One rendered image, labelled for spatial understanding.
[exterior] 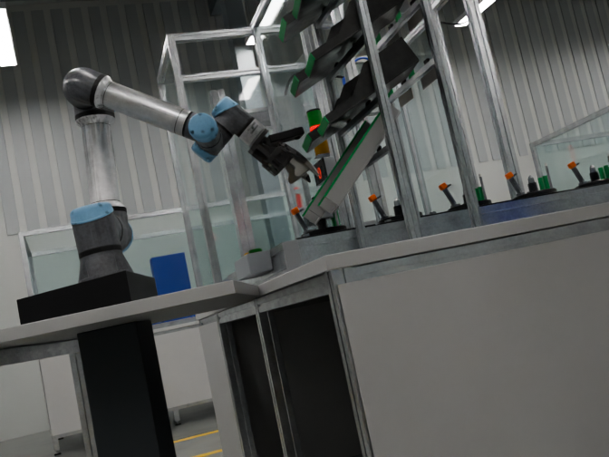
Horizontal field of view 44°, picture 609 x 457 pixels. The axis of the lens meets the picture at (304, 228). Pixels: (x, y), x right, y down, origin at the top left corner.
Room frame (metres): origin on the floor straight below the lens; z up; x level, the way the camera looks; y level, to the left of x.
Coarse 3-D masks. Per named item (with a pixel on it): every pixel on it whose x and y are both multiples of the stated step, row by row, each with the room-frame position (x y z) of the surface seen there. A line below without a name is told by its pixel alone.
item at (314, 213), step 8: (360, 128) 1.90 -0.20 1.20; (360, 136) 1.90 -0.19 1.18; (352, 144) 1.90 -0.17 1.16; (344, 152) 1.90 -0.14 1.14; (344, 160) 1.90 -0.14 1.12; (336, 168) 1.89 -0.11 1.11; (328, 176) 1.89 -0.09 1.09; (328, 184) 1.89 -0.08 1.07; (320, 192) 1.89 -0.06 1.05; (312, 200) 1.88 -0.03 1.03; (312, 208) 1.88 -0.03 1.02; (320, 208) 1.89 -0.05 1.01; (304, 216) 2.01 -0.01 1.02; (312, 216) 2.01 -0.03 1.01; (320, 216) 1.89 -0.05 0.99
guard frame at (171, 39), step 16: (208, 32) 3.00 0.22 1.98; (224, 32) 3.02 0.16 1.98; (240, 32) 3.04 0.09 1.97; (416, 32) 3.48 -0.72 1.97; (176, 48) 2.96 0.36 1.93; (160, 64) 3.24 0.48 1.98; (176, 64) 2.96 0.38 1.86; (448, 64) 3.31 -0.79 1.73; (160, 80) 3.38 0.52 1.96; (176, 80) 2.95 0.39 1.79; (192, 80) 3.48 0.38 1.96; (160, 96) 3.43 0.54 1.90; (400, 96) 3.79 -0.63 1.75; (464, 128) 3.31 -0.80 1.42; (192, 144) 2.95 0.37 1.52; (192, 160) 2.95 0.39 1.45; (416, 160) 3.79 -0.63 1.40; (176, 176) 3.43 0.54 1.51; (208, 224) 2.95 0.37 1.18; (208, 240) 2.95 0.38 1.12; (192, 256) 3.43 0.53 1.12; (208, 256) 2.97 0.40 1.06
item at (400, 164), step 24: (360, 0) 1.73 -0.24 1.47; (312, 24) 2.05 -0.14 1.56; (432, 24) 1.79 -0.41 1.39; (432, 48) 1.79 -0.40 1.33; (384, 96) 1.74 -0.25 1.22; (384, 120) 1.73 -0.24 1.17; (456, 120) 1.78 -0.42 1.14; (456, 144) 1.78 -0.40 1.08; (408, 168) 2.10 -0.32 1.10; (408, 192) 1.73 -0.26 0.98; (360, 216) 2.04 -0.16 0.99; (408, 216) 1.73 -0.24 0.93; (480, 216) 1.79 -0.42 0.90; (360, 240) 2.05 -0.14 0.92
